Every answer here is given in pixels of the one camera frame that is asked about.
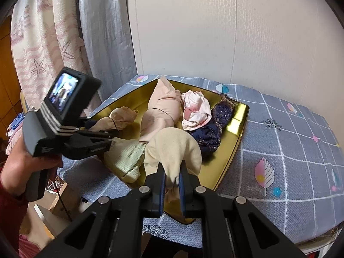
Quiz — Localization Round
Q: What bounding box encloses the pink starfish curtain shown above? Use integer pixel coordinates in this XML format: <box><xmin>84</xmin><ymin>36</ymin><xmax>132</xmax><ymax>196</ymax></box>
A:
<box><xmin>9</xmin><ymin>0</ymin><xmax>93</xmax><ymax>111</ymax></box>

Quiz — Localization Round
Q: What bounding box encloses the silver curtain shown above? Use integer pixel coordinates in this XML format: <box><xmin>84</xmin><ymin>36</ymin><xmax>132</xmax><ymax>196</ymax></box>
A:
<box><xmin>78</xmin><ymin>0</ymin><xmax>139</xmax><ymax>111</ymax></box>

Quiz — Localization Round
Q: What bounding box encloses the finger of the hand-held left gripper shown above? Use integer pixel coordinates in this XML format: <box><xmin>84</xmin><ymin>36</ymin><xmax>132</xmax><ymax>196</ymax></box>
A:
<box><xmin>77</xmin><ymin>125</ymin><xmax>120</xmax><ymax>140</ymax></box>
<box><xmin>63</xmin><ymin>137</ymin><xmax>115</xmax><ymax>162</ymax></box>

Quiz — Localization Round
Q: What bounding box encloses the pale green underwear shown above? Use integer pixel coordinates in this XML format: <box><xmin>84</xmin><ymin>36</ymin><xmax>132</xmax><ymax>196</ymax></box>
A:
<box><xmin>103</xmin><ymin>137</ymin><xmax>147</xmax><ymax>184</ymax></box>

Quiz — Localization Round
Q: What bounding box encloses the wooden drawer with white front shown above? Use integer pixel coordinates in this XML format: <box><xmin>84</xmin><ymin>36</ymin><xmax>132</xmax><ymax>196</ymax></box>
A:
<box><xmin>34</xmin><ymin>181</ymin><xmax>84</xmax><ymax>241</ymax></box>

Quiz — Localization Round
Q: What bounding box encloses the maroon box with gold interior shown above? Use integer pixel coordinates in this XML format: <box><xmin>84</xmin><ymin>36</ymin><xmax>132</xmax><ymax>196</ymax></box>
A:
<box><xmin>87</xmin><ymin>78</ymin><xmax>250</xmax><ymax>225</ymax></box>

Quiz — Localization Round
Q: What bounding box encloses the wooden wardrobe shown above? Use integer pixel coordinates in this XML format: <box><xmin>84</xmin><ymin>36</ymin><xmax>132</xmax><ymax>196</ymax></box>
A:
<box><xmin>0</xmin><ymin>21</ymin><xmax>25</xmax><ymax>140</ymax></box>

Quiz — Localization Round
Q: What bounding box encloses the blue patterned table cover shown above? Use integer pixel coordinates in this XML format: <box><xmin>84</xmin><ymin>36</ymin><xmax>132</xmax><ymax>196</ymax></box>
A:
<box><xmin>58</xmin><ymin>74</ymin><xmax>342</xmax><ymax>249</ymax></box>

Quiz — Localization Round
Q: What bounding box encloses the person's left hand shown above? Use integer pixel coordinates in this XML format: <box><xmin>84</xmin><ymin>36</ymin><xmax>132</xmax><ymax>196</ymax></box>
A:
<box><xmin>4</xmin><ymin>137</ymin><xmax>39</xmax><ymax>197</ymax></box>

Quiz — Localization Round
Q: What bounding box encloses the blue pleated item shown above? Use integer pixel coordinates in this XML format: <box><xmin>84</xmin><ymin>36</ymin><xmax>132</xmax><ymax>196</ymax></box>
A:
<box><xmin>8</xmin><ymin>111</ymin><xmax>26</xmax><ymax>129</ymax></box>

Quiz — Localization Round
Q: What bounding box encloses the navy blue lace underwear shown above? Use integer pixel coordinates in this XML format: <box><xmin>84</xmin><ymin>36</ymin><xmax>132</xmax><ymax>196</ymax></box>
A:
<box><xmin>188</xmin><ymin>94</ymin><xmax>237</xmax><ymax>159</ymax></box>

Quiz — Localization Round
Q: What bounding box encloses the light pink underwear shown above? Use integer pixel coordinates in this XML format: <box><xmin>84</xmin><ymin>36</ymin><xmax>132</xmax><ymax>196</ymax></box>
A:
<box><xmin>181</xmin><ymin>89</ymin><xmax>213</xmax><ymax>131</ymax></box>

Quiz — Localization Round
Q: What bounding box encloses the person's left forearm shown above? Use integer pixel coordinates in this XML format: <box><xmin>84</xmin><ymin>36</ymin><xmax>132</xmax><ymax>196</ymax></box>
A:
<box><xmin>0</xmin><ymin>167</ymin><xmax>35</xmax><ymax>253</ymax></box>

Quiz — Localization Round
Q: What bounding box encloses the peach pink underwear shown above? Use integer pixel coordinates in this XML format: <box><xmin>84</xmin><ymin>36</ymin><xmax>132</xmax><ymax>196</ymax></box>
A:
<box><xmin>138</xmin><ymin>76</ymin><xmax>183</xmax><ymax>144</ymax></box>

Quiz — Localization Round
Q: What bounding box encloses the pink cloth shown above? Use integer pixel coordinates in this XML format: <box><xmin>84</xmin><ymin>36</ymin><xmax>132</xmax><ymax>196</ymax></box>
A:
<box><xmin>17</xmin><ymin>234</ymin><xmax>41</xmax><ymax>256</ymax></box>

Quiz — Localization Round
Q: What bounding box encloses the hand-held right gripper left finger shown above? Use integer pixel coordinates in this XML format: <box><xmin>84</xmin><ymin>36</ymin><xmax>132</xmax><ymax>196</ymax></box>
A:
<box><xmin>35</xmin><ymin>161</ymin><xmax>167</xmax><ymax>258</ymax></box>

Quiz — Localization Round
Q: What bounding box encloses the tan underwear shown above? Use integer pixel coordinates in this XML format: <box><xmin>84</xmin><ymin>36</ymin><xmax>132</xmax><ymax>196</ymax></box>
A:
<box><xmin>93</xmin><ymin>106</ymin><xmax>139</xmax><ymax>133</ymax></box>

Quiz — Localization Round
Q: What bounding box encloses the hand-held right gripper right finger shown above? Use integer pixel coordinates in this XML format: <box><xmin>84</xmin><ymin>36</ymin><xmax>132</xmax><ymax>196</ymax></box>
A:
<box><xmin>180</xmin><ymin>159</ymin><xmax>307</xmax><ymax>258</ymax></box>

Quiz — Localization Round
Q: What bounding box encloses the beige underwear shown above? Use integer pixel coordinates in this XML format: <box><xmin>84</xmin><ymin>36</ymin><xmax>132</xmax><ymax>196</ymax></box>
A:
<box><xmin>144</xmin><ymin>127</ymin><xmax>202</xmax><ymax>205</ymax></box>

